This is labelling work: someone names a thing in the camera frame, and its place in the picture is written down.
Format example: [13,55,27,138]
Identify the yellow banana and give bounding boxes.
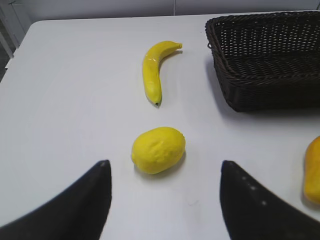
[142,40,183,107]

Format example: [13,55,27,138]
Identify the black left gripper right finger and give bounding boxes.
[219,160,320,240]

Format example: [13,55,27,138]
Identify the orange yellow mango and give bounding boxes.
[303,136,320,205]

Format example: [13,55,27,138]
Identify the black wicker basket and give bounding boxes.
[205,11,320,112]

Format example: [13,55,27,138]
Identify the yellow lemon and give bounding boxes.
[131,127,186,175]

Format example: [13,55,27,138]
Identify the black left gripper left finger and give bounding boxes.
[0,160,112,240]

